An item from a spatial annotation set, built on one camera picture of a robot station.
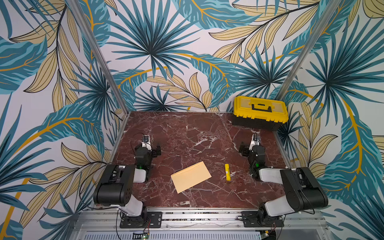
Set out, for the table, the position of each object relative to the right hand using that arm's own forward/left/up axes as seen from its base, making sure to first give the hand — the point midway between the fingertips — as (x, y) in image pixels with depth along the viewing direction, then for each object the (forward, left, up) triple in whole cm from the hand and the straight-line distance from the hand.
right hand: (251, 142), depth 92 cm
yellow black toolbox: (+20, -9, +6) cm, 23 cm away
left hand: (+2, +63, -1) cm, 63 cm away
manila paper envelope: (-17, +40, -10) cm, 44 cm away
